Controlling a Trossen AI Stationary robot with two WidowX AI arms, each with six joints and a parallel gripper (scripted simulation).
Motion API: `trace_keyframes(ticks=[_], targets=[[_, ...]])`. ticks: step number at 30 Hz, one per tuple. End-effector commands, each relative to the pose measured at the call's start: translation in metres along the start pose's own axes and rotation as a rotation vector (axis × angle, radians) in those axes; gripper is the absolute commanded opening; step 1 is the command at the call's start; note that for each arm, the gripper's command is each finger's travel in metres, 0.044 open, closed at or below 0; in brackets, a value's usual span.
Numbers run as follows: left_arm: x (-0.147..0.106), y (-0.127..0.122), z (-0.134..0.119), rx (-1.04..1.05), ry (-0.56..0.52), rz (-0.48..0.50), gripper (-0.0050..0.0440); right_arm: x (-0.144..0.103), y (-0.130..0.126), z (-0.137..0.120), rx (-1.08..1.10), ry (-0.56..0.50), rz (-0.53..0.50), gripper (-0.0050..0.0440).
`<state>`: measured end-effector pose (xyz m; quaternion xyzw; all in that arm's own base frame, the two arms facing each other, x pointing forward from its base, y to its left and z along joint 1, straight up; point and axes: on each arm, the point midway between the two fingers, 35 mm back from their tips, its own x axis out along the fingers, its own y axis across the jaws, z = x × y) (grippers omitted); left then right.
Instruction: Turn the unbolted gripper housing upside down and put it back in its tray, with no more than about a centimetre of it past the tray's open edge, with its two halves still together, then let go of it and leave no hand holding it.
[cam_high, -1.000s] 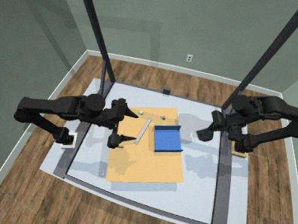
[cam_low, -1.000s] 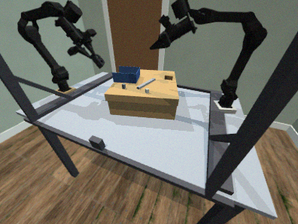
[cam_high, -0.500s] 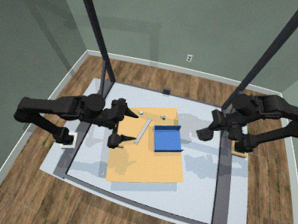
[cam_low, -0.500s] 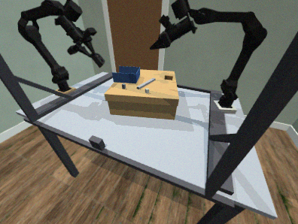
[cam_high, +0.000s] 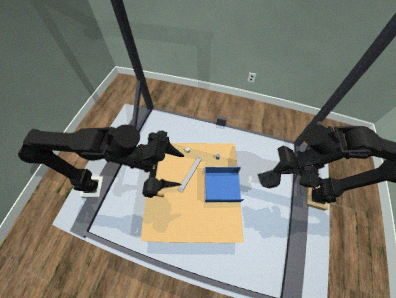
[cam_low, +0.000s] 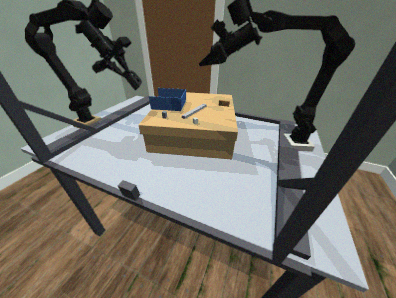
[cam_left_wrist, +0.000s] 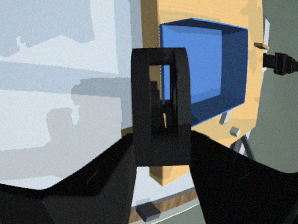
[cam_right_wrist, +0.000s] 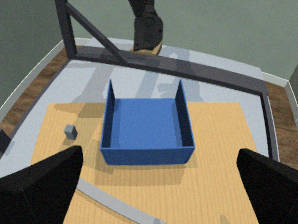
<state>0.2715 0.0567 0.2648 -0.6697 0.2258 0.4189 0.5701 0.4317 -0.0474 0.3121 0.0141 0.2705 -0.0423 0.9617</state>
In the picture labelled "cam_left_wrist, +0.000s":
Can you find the light grey long flat bar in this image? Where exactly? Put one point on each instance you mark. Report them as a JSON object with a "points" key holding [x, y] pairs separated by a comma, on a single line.
{"points": [[225, 117]]}

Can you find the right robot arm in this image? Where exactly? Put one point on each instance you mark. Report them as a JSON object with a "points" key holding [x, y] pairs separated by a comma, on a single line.
{"points": [[282, 63]]}

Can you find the tan flat board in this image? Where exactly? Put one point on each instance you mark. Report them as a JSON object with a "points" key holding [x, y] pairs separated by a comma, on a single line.
{"points": [[243, 13]]}

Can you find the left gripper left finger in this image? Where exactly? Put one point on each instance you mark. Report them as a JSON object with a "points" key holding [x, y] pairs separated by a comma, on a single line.
{"points": [[101, 192]]}

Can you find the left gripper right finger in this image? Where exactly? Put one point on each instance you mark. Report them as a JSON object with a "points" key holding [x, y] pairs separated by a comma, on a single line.
{"points": [[234, 189]]}

